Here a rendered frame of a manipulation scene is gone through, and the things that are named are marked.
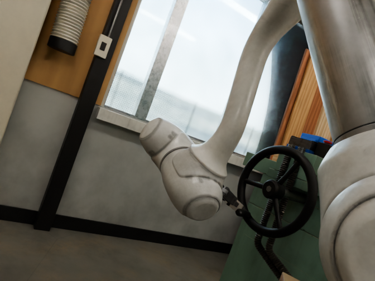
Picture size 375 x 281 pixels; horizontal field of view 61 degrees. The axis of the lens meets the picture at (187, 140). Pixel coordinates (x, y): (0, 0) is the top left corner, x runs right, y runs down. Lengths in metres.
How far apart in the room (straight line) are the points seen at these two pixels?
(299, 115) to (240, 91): 2.23
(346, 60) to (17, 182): 2.02
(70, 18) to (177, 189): 1.47
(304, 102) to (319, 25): 2.46
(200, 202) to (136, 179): 1.74
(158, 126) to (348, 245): 0.54
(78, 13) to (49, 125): 0.70
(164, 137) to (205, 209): 0.21
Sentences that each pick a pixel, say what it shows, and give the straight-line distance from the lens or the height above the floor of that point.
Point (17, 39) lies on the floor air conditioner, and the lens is 1.83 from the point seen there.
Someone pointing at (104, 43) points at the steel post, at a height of 1.23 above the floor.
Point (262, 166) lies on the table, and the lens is 1.31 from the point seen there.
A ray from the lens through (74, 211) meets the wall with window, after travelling 2.32.
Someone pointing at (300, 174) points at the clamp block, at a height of 0.89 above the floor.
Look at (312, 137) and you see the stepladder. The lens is 2.23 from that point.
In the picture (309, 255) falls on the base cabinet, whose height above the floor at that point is 0.65.
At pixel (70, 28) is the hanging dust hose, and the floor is 1.21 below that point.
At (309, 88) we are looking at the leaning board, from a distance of 2.97.
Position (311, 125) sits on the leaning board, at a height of 1.33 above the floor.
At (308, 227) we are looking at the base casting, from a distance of 1.17.
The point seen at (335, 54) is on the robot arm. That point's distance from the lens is 0.45.
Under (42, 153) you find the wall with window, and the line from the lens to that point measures 2.18.
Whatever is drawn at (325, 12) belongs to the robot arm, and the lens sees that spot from 0.49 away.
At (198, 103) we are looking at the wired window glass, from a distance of 2.52.
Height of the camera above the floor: 0.88
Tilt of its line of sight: 1 degrees down
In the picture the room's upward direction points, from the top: 20 degrees clockwise
